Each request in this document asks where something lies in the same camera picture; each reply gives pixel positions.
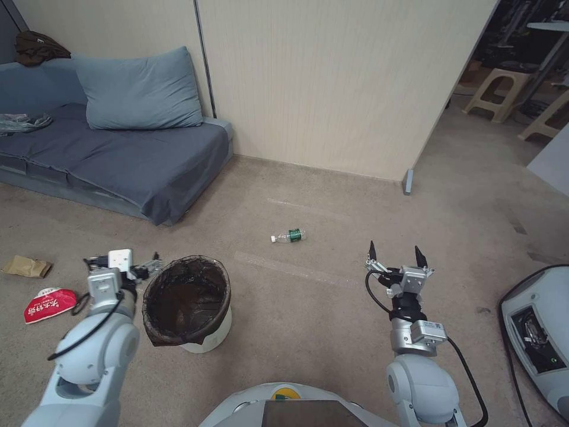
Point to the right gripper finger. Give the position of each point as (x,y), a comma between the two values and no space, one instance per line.
(376,263)
(421,259)

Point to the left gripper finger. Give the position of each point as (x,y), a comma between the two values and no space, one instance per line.
(150,266)
(94,261)

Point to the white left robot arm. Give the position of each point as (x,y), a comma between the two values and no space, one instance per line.
(91,351)

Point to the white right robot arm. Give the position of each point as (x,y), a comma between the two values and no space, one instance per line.
(422,382)

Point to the white robot base unit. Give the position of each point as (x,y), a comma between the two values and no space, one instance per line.
(540,329)

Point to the white bin with black bag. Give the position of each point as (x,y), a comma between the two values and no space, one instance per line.
(189,302)

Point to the red snack bag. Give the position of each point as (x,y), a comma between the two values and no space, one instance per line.
(49,306)

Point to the crumpled brown paper bag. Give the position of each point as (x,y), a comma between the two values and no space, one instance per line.
(26,267)

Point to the grey partition foot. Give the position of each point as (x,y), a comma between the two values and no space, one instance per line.
(407,181)

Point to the clear bottle with green label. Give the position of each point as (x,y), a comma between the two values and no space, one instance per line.
(290,236)

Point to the blue grey sofa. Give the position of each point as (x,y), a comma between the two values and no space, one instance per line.
(115,160)

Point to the white robot front shell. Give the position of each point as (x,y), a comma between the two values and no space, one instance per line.
(293,407)

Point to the white panel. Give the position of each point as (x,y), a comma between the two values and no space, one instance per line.
(551,162)

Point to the blue pillow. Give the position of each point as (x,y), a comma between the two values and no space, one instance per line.
(140,91)

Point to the beige plastic stool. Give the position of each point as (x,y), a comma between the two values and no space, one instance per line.
(509,75)
(551,116)

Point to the dark brown clothing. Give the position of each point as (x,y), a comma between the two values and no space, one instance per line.
(40,48)

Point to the grey table with leg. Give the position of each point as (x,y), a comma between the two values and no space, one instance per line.
(549,49)

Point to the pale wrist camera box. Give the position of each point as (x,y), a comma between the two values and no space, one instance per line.
(120,259)
(412,279)

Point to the black wall strip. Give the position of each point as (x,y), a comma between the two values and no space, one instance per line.
(205,58)

